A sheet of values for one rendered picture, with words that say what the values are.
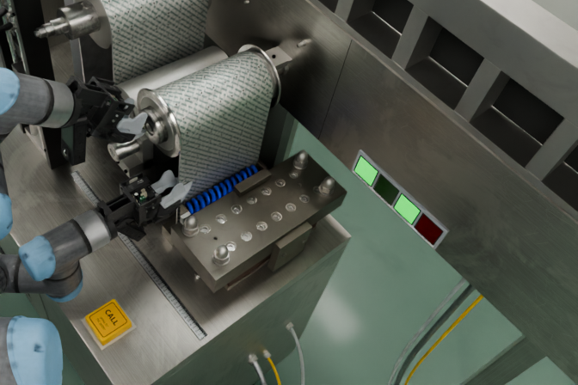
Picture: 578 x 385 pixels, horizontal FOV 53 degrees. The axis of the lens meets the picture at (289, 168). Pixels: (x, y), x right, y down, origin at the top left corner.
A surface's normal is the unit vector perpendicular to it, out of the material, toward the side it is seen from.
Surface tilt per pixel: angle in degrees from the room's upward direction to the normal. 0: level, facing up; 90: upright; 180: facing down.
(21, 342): 7
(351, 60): 90
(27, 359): 18
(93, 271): 0
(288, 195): 0
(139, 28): 92
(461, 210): 90
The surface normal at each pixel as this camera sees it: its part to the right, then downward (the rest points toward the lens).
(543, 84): -0.73, 0.44
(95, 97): 0.66, 0.66
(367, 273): 0.18, -0.61
